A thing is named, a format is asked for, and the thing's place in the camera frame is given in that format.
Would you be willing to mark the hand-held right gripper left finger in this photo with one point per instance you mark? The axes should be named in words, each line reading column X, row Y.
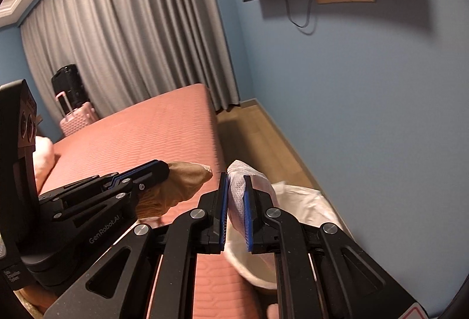
column 222, row 211

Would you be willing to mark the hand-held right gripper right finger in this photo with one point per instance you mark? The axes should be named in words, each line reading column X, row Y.
column 248, row 212

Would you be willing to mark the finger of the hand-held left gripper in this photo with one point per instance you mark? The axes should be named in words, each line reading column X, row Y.
column 146, row 168
column 110, row 202

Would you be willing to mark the white mesh cloth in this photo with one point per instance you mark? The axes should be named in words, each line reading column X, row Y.
column 236, row 190

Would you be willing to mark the tan cloth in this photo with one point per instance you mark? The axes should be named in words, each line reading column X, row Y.
column 179, row 181

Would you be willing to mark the pink pillow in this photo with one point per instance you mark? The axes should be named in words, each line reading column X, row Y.
column 44, row 157

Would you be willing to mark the pink quilted bed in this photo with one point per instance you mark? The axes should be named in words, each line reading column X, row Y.
column 146, row 128

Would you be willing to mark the pink suitcase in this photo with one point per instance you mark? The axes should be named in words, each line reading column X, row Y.
column 78, row 119

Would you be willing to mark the wooden baseboard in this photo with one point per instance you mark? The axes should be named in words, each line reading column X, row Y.
column 285, row 135

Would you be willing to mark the black suitcase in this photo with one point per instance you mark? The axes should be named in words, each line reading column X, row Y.
column 69, row 84

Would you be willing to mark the grey curtain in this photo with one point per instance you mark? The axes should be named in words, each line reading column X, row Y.
column 128, row 29

